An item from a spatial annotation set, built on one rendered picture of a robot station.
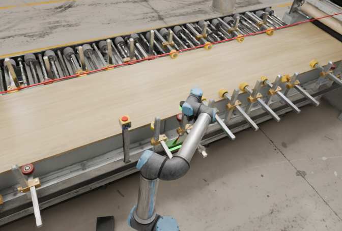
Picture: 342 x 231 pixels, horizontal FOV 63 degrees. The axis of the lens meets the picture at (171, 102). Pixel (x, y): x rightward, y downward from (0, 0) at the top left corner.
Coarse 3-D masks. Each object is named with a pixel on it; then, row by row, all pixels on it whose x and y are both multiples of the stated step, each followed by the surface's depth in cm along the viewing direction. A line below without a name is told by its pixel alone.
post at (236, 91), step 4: (236, 88) 236; (236, 92) 236; (232, 96) 243; (236, 96) 240; (232, 100) 244; (232, 104) 246; (228, 112) 255; (228, 116) 257; (224, 120) 264; (228, 120) 263
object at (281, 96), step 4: (268, 84) 276; (276, 92) 269; (280, 96) 265; (284, 96) 264; (284, 100) 262; (288, 100) 261; (288, 104) 260; (292, 104) 257; (292, 108) 257; (296, 108) 254; (296, 112) 254
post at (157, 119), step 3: (156, 117) 210; (159, 117) 212; (156, 120) 209; (159, 120) 211; (156, 123) 212; (159, 123) 213; (156, 126) 214; (159, 126) 216; (156, 129) 217; (159, 129) 219; (156, 132) 220; (156, 135) 223; (153, 138) 230; (156, 138) 226; (153, 147) 237; (156, 147) 235
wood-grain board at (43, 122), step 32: (288, 32) 365; (160, 64) 293; (192, 64) 298; (224, 64) 303; (256, 64) 308; (288, 64) 313; (320, 64) 318; (0, 96) 242; (32, 96) 245; (64, 96) 248; (96, 96) 252; (128, 96) 255; (160, 96) 259; (0, 128) 218; (32, 128) 221; (64, 128) 223; (96, 128) 226; (128, 128) 229; (0, 160) 198; (32, 160) 200
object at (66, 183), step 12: (324, 84) 325; (336, 84) 327; (300, 96) 306; (312, 96) 315; (276, 108) 291; (240, 120) 273; (252, 120) 283; (216, 132) 263; (180, 144) 247; (132, 156) 233; (96, 168) 222; (108, 168) 223; (120, 168) 226; (72, 180) 214; (84, 180) 215; (96, 180) 221; (48, 192) 205; (60, 192) 209; (0, 204) 196; (12, 204) 197; (24, 204) 198; (0, 216) 194
